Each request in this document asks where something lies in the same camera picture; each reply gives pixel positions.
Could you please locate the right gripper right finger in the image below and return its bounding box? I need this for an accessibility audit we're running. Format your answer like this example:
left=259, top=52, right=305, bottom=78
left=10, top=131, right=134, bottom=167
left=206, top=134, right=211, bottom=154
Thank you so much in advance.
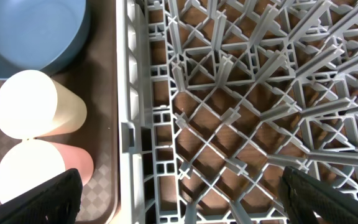
left=278, top=166, right=358, bottom=223

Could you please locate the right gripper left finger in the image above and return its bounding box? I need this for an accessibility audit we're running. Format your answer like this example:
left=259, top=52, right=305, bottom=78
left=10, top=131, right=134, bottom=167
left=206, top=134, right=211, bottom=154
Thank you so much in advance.
left=0, top=168, right=83, bottom=223

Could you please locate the white cup pink inside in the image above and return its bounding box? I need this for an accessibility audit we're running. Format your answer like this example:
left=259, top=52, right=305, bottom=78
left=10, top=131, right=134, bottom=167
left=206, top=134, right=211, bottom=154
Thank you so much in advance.
left=0, top=139, right=94, bottom=203

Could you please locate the white cup green inside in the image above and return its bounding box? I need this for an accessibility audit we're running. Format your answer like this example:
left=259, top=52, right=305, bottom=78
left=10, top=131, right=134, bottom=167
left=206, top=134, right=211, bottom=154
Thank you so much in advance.
left=0, top=70, right=87, bottom=139

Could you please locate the dark blue plate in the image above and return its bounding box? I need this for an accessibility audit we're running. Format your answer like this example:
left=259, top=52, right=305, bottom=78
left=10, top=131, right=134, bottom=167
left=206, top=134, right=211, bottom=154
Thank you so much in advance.
left=0, top=0, right=91, bottom=80

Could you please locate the grey dishwasher rack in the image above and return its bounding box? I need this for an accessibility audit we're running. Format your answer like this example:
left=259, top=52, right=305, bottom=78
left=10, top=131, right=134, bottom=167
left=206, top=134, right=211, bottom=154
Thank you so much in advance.
left=116, top=0, right=358, bottom=223

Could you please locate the brown serving tray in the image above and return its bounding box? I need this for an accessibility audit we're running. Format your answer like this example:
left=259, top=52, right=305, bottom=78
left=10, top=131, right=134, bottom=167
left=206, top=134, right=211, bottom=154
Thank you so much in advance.
left=0, top=0, right=118, bottom=223

